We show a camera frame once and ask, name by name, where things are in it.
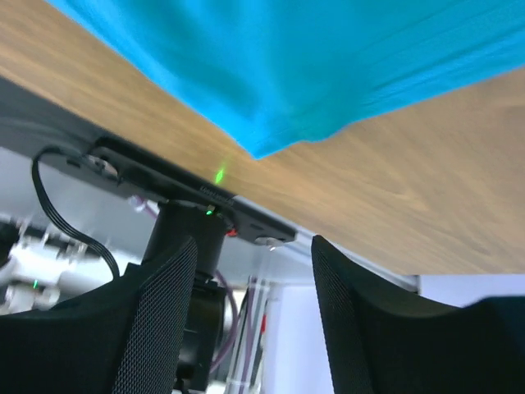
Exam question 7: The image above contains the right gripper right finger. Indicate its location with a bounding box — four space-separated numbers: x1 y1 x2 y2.
311 236 524 393

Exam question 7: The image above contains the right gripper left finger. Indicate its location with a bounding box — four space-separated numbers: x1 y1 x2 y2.
1 236 197 393

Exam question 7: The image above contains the teal t shirt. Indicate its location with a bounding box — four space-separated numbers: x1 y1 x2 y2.
54 0 524 158

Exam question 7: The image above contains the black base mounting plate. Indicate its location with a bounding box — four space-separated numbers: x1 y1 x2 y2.
1 78 297 244

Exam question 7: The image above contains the aluminium rail frame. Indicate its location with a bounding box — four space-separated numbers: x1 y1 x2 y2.
0 208 419 394

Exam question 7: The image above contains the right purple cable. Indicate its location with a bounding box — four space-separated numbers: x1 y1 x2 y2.
126 195 272 394

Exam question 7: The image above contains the black cable loop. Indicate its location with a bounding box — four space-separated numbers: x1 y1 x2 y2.
31 145 121 280

